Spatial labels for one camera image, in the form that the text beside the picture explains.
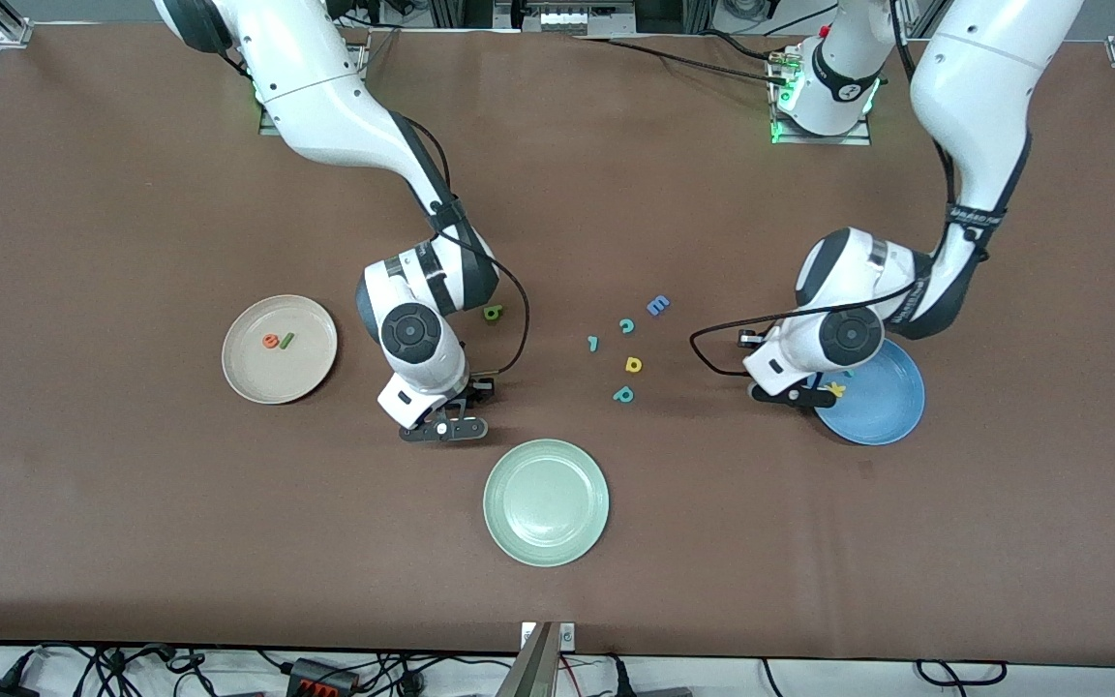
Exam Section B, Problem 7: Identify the long thin black cable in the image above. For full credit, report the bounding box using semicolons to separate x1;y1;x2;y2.
572;35;791;86

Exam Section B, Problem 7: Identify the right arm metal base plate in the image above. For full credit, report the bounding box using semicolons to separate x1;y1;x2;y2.
253;44;370;136

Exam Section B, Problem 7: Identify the pale green round plate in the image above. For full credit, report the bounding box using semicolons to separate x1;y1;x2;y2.
482;439;611;568

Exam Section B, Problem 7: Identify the tangled black cable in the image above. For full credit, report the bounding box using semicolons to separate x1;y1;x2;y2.
11;643;278;697

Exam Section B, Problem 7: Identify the curved thin black cable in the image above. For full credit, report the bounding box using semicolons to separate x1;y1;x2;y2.
698;27;781;64

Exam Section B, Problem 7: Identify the beige brown round plate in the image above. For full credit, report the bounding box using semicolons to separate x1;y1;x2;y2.
221;294;339;406

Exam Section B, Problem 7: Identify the looped black cable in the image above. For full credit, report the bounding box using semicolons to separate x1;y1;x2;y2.
914;660;1010;688

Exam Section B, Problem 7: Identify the black red power strip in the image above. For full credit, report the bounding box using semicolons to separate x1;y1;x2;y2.
285;658;362;694

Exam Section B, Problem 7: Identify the blue round plate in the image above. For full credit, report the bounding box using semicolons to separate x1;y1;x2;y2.
814;337;926;446

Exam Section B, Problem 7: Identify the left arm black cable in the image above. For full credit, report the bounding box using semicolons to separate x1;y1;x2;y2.
690;0;955;380

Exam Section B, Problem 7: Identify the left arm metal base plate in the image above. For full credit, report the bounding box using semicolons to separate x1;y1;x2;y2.
768;44;874;147

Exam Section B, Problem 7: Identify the grey electronics box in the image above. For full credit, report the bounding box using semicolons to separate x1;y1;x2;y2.
519;0;638;38

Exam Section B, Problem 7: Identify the brown table cover mat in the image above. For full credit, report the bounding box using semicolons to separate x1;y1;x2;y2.
0;21;1115;669

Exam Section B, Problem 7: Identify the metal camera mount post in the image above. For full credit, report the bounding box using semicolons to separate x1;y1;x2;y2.
497;621;578;697

